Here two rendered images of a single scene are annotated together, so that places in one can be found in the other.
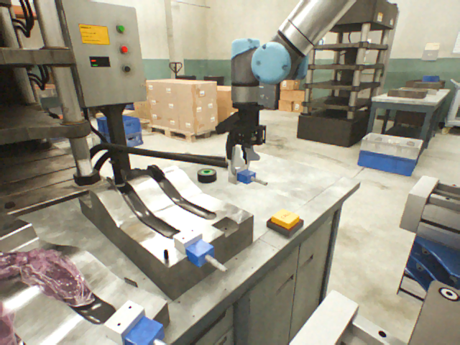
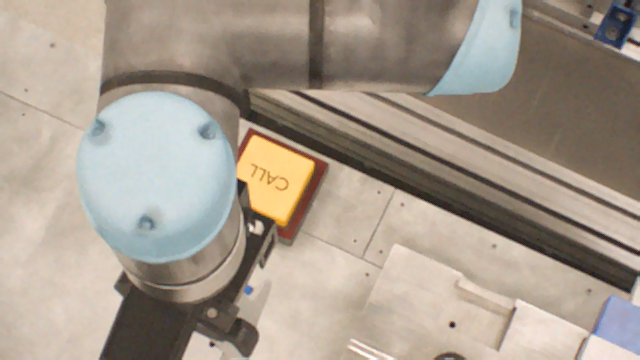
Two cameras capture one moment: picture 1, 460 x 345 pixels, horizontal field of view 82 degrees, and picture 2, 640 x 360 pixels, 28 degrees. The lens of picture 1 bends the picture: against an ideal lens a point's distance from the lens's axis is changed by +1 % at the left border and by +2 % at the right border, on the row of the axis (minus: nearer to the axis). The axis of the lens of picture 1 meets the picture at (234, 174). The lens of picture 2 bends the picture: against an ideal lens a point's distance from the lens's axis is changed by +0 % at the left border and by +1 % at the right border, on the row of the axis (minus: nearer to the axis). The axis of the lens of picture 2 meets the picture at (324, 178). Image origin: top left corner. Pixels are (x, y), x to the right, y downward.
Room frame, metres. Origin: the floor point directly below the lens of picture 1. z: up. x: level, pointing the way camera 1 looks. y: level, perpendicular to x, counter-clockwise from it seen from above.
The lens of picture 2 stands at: (0.72, 0.18, 1.87)
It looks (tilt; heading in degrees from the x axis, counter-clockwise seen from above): 72 degrees down; 251
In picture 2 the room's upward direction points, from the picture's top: 2 degrees clockwise
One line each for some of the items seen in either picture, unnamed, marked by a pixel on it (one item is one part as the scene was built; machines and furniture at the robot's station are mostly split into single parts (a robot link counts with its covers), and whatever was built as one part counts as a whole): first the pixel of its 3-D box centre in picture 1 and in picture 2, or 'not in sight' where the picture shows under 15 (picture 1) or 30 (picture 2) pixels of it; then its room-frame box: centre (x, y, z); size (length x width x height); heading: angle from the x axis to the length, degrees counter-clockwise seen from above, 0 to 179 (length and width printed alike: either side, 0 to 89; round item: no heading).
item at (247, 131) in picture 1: (246, 124); (196, 255); (0.74, -0.03, 1.09); 0.09 x 0.08 x 0.12; 47
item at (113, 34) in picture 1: (122, 167); not in sight; (1.29, 0.59, 0.74); 0.31 x 0.22 x 1.47; 137
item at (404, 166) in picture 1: (387, 158); not in sight; (3.17, -1.94, 0.11); 0.61 x 0.41 x 0.22; 49
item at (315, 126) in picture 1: (347, 75); not in sight; (4.84, -1.94, 1.03); 1.54 x 0.94 x 2.06; 139
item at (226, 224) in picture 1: (225, 230); (476, 316); (0.54, 0.02, 0.87); 0.05 x 0.05 x 0.04; 47
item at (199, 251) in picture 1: (203, 254); (628, 320); (0.43, 0.06, 0.89); 0.13 x 0.05 x 0.05; 47
